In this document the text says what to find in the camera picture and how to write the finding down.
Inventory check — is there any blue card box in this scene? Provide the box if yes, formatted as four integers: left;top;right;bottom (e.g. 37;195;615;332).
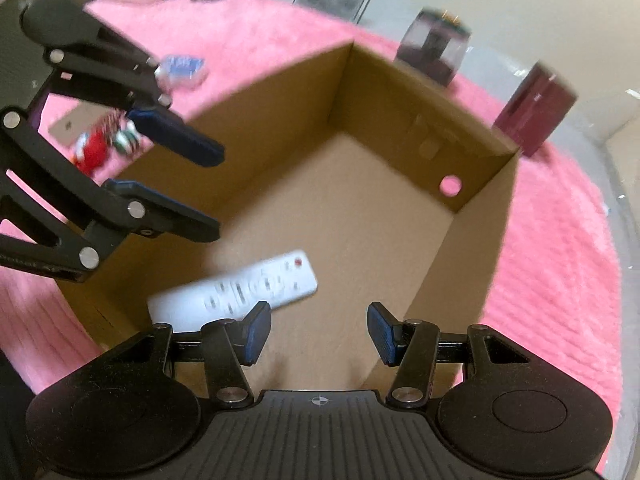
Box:
155;54;209;92

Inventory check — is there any colourful small toy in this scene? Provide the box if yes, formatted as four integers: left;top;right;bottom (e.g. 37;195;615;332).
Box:
72;109;144;177

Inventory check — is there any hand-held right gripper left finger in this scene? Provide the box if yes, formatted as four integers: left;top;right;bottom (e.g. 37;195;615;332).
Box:
107;301;273;408

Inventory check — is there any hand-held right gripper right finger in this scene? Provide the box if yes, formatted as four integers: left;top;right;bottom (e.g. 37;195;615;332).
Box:
366;301;533;408

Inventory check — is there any tan flat card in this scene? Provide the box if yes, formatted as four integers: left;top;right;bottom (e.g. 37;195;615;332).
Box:
48;104;108;149

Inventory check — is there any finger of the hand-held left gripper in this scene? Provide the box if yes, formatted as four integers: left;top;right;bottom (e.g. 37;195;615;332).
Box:
46;24;227;167
0;106;221;283

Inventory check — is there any white remote control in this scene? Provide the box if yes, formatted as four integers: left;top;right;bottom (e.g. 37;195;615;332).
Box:
146;250;319;325

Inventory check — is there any pink ribbed blanket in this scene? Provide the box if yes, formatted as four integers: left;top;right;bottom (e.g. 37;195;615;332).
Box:
0;0;625;411

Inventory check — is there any maroon canister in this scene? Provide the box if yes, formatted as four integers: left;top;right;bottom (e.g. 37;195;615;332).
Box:
492;61;580;157

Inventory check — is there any brown cardboard box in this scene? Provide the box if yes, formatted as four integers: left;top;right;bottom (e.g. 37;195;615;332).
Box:
55;40;522;392

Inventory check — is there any dark glass jar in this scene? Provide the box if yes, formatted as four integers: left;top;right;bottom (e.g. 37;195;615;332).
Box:
397;7;472;86

